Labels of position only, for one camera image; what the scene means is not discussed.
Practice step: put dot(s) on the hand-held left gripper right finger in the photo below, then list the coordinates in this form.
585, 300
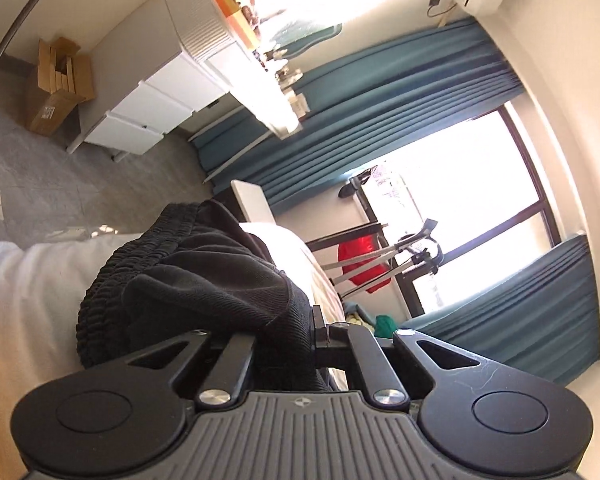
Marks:
360, 355

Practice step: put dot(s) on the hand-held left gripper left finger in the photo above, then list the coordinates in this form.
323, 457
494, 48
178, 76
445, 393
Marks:
240, 355

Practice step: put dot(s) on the black sweatpants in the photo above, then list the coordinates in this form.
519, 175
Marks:
205, 280

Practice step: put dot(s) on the green clothes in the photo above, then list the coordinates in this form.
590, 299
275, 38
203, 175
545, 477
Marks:
386, 325

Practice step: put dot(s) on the yellow cloth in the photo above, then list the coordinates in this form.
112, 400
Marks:
353, 317

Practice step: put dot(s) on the red bag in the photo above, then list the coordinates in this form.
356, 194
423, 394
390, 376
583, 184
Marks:
362, 260

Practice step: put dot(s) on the garment steamer stand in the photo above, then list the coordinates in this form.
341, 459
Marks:
380, 260

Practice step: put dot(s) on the dark small object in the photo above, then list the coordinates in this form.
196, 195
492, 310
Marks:
355, 186

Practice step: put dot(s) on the teal curtain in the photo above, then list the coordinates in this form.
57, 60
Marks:
530, 305
380, 85

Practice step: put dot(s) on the black framed window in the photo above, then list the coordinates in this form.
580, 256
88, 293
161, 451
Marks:
480, 170

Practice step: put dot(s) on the bed with pastel sheet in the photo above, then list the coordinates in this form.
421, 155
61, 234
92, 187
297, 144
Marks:
25, 300

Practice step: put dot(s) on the white vanity desk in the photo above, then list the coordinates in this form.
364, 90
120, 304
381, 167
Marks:
260, 100

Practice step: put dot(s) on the white drawer cabinet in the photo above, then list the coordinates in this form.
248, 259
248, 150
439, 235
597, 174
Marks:
150, 105

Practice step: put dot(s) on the cardboard box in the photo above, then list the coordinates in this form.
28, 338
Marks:
50, 105

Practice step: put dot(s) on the wavy edged mirror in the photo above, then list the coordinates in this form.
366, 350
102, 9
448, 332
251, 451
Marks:
305, 40

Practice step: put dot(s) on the orange box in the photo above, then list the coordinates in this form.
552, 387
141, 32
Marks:
230, 15

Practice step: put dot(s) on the white ribbed storage box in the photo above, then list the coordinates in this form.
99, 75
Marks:
200, 15

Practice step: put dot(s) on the black wall socket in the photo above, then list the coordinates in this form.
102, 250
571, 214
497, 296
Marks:
434, 4

